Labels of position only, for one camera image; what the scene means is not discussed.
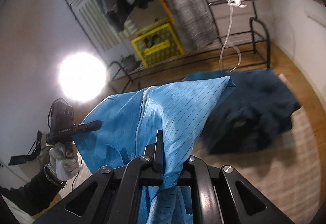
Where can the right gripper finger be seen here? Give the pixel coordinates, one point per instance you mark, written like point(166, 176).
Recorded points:
point(156, 152)

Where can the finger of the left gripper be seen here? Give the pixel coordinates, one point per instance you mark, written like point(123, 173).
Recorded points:
point(92, 126)

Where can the black sleeved left forearm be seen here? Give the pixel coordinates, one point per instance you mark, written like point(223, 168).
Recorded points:
point(36, 195)

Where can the black metal clothes rack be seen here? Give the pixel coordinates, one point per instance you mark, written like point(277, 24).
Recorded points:
point(232, 50)

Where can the white gloved left hand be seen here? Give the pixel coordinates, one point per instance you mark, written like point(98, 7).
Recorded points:
point(63, 164)

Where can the bright round studio light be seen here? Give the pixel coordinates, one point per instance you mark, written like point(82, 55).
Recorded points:
point(82, 76)

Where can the small dark potted plant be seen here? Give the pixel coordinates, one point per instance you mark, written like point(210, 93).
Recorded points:
point(130, 62)

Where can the folded dark navy garment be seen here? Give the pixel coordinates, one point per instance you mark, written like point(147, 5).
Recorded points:
point(252, 116)

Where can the yellow green storage box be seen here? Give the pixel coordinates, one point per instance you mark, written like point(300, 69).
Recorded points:
point(157, 43)

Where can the beige plaid bed cover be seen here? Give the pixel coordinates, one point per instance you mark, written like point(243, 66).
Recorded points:
point(290, 172)

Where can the green striped wall poster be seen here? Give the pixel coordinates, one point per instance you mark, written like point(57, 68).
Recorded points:
point(95, 23)

